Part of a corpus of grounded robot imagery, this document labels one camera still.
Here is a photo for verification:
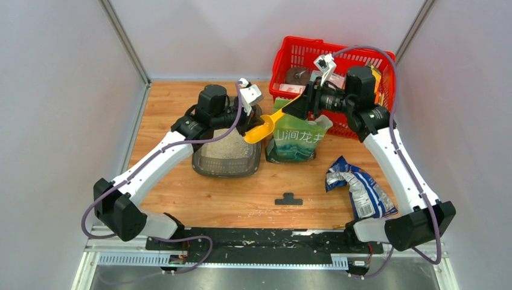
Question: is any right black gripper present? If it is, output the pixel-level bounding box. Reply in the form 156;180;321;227
282;77;355;121

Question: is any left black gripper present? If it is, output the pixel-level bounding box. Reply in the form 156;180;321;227
211;98;264;137

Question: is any yellow plastic scoop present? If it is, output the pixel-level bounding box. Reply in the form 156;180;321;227
243;109;286;144

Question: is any green litter bag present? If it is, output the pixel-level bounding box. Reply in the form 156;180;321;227
265;114;333;164

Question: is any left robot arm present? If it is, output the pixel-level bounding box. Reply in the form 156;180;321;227
86;79;263;251

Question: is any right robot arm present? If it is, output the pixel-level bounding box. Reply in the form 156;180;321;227
283;66;456;253

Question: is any pink flat box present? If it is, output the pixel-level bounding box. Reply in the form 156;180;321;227
278;83;306;95

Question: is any grey litter box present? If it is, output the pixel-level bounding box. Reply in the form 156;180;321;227
192;96;261;178

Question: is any orange box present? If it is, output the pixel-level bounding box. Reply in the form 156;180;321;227
366;63;383;106

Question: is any brown round item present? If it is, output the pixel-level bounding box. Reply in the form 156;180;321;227
284;67;310;86

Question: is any red shopping basket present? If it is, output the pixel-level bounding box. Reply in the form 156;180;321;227
269;36;397;141

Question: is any black bag clip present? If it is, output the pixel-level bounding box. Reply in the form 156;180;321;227
274;193;303;205

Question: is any blue crumpled bag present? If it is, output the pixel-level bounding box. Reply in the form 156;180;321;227
325;156;398;220

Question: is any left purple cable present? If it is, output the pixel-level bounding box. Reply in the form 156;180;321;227
81;81;245;277

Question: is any purple cable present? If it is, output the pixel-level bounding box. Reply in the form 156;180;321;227
331;45;443;280
81;81;245;277

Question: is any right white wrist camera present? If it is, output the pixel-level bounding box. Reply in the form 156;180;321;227
314;53;337;85

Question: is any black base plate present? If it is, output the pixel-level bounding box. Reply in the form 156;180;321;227
146;227;383;265

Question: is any aluminium rail frame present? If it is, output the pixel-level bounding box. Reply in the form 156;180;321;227
72;236;459;289

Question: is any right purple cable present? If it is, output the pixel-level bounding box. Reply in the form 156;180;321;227
331;45;443;280

